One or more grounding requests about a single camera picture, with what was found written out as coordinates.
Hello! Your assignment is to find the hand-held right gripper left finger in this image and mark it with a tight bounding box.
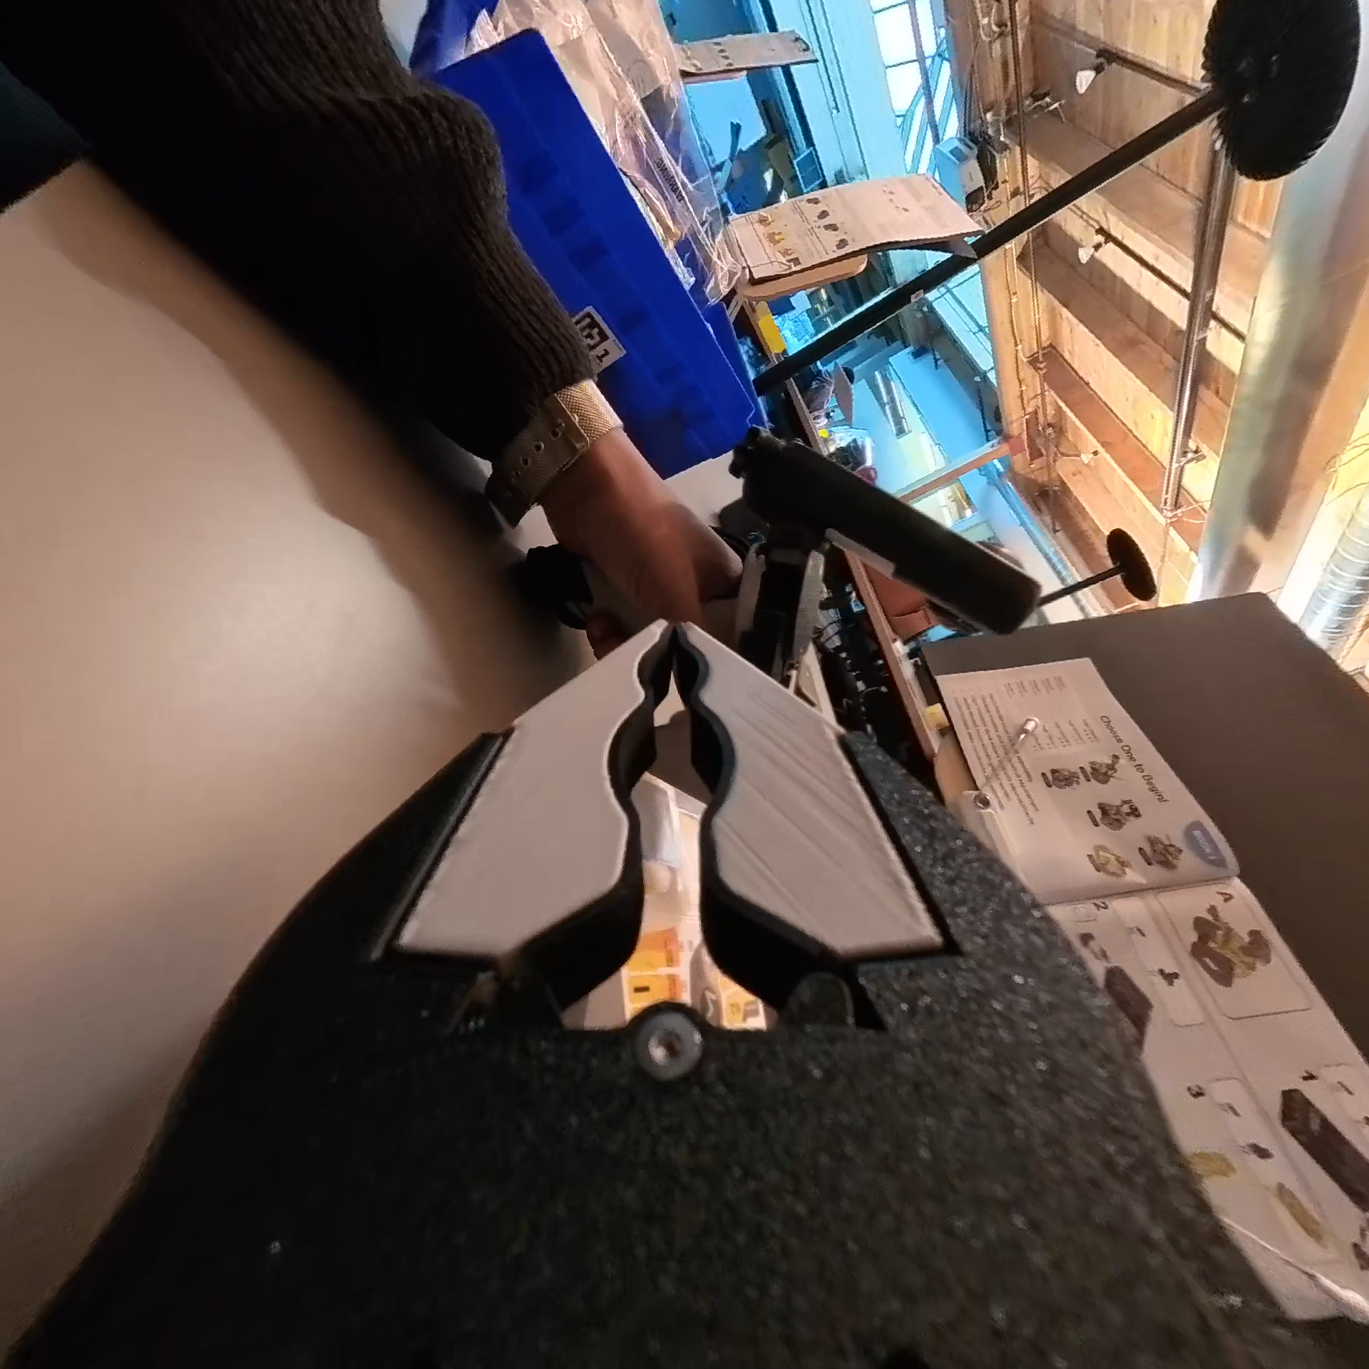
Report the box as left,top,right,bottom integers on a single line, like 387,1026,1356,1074
393,620,678,969

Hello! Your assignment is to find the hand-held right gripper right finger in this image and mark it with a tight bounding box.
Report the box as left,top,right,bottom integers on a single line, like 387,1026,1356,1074
677,625,951,1003

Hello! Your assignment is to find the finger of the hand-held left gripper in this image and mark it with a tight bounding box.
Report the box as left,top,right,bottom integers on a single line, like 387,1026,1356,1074
773,542,830,691
735,537,781,651

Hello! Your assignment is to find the yellow grey sticker sheet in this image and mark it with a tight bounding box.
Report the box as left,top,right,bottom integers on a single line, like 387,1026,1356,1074
561,775,776,1033

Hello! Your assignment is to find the blue plastic storage bin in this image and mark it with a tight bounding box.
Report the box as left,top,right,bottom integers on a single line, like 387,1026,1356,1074
409,26,770,482

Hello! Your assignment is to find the person's left forearm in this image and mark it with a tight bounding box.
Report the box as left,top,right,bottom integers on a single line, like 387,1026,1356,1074
0,0,600,472

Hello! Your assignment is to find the person's left hand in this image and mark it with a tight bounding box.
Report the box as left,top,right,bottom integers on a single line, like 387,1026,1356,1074
535,427,745,656

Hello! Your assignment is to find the small black round pole lamp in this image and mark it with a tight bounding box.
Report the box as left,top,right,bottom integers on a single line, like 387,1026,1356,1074
1039,526,1159,604

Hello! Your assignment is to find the beige band wristwatch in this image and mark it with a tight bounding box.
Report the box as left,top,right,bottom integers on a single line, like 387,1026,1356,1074
484,383,625,528

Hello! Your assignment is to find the printed instruction booklet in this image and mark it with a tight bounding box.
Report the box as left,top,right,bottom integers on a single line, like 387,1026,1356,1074
929,655,1369,1325

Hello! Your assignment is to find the black partition panel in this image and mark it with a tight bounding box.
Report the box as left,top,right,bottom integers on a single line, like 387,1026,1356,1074
920,591,1369,964

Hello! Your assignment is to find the large clear plastic bag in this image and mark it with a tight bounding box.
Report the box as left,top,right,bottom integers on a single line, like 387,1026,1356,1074
486,0,750,295

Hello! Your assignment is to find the large black round pole lamp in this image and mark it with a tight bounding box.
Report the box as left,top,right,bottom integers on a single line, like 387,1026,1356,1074
752,0,1363,394

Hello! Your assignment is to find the silver metal duct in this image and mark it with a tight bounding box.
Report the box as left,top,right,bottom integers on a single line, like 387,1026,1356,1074
1192,159,1369,686

